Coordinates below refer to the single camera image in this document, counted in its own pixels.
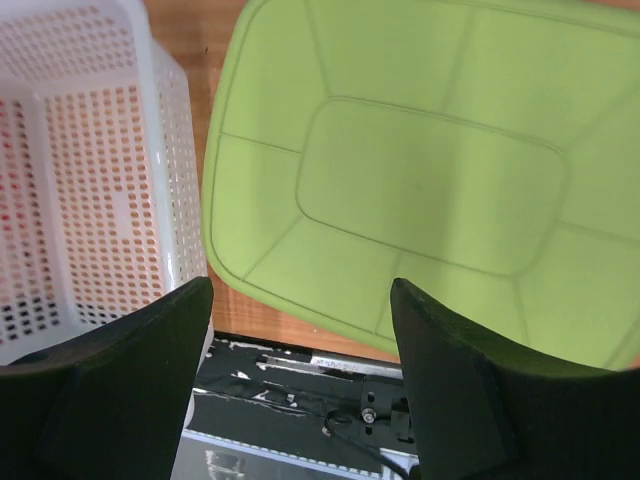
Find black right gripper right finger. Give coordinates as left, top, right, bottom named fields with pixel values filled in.
left=390, top=278, right=639, bottom=479

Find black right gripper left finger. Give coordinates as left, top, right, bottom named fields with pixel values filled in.
left=1, top=277, right=214, bottom=479

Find white perforated plastic basket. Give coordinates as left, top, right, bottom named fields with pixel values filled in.
left=1, top=1, right=207, bottom=364

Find green plastic tub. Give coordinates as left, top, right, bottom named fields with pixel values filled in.
left=202, top=1, right=639, bottom=369

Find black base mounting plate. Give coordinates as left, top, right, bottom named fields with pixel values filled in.
left=194, top=333, right=414, bottom=451

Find aluminium frame rails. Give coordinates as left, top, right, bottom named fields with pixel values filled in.
left=171, top=430, right=400, bottom=480

